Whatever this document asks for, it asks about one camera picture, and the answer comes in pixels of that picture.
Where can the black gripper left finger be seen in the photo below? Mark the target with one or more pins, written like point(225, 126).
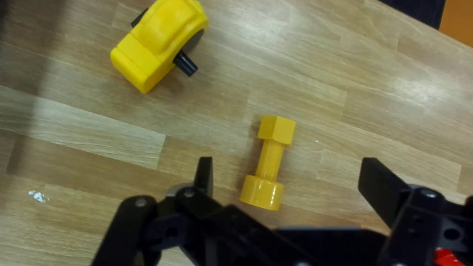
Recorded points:
point(202, 179)

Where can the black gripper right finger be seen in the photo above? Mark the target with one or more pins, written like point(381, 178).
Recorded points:
point(383, 190)

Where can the yellow toy dumbbell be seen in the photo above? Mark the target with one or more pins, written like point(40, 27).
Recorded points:
point(263, 190)

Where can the orange toy teapot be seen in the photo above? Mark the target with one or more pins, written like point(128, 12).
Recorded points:
point(446, 258)

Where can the yellow toy car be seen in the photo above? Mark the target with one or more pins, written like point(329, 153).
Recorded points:
point(158, 42)

